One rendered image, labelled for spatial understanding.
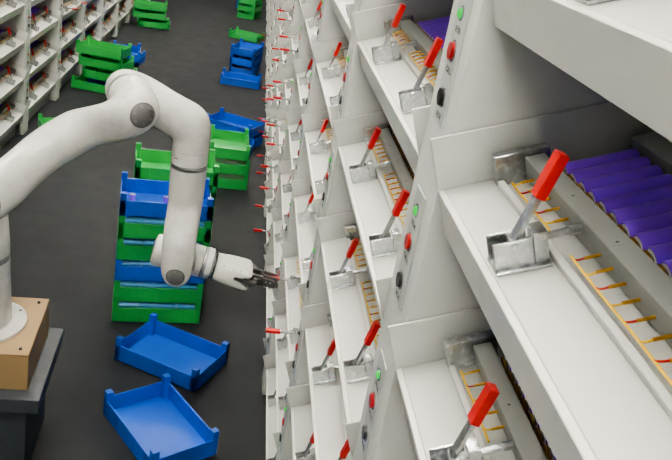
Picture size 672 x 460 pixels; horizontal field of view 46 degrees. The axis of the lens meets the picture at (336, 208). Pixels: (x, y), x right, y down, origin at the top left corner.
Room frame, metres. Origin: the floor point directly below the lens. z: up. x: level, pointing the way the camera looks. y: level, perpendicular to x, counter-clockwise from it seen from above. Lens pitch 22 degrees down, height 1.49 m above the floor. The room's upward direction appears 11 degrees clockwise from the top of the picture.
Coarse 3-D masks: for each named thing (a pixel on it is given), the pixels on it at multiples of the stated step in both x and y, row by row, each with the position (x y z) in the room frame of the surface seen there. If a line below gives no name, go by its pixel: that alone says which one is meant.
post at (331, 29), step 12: (324, 12) 2.06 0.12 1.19; (324, 24) 2.06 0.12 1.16; (336, 24) 2.06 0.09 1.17; (324, 36) 2.06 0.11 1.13; (336, 36) 2.06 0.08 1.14; (312, 84) 2.06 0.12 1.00; (312, 96) 2.06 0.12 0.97; (312, 108) 2.06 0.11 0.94; (324, 108) 2.06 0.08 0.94; (300, 156) 2.06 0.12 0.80; (300, 168) 2.06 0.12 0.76; (288, 228) 2.07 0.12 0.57; (288, 240) 2.06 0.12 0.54; (276, 288) 2.15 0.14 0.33; (264, 372) 2.09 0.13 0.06; (264, 384) 2.06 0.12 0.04
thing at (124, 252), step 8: (120, 240) 2.31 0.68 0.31; (120, 248) 2.32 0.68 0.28; (128, 248) 2.32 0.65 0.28; (136, 248) 2.33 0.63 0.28; (144, 248) 2.34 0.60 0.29; (152, 248) 2.35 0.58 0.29; (120, 256) 2.32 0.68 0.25; (128, 256) 2.32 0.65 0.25; (136, 256) 2.33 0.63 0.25; (144, 256) 2.34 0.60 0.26
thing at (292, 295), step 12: (288, 252) 2.06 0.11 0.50; (288, 264) 2.01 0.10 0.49; (288, 276) 1.94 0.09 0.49; (288, 300) 1.81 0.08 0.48; (288, 312) 1.75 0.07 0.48; (300, 312) 1.74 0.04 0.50; (288, 324) 1.69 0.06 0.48; (288, 336) 1.64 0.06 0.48; (288, 348) 1.59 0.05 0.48; (288, 372) 1.46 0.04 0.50
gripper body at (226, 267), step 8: (216, 256) 1.84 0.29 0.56; (224, 256) 1.87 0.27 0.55; (232, 256) 1.89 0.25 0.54; (216, 264) 1.82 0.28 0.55; (224, 264) 1.83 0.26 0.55; (232, 264) 1.84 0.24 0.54; (240, 264) 1.86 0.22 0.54; (248, 264) 1.88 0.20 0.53; (216, 272) 1.81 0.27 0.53; (224, 272) 1.81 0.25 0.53; (232, 272) 1.81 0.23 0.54; (240, 272) 1.82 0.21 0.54; (248, 272) 1.83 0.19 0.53; (216, 280) 1.81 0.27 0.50; (224, 280) 1.81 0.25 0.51; (232, 280) 1.81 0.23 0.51; (240, 288) 1.81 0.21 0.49
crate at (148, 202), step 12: (132, 180) 2.51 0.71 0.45; (144, 180) 2.52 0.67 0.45; (156, 180) 2.53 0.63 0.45; (120, 192) 2.45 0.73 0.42; (132, 192) 2.51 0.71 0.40; (144, 192) 2.52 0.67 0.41; (156, 192) 2.54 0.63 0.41; (204, 192) 2.57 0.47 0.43; (120, 204) 2.31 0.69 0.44; (132, 204) 2.32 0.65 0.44; (144, 204) 2.33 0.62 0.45; (156, 204) 2.35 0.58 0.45; (204, 204) 2.52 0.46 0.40; (144, 216) 2.34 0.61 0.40; (156, 216) 2.35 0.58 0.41; (204, 216) 2.39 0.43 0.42
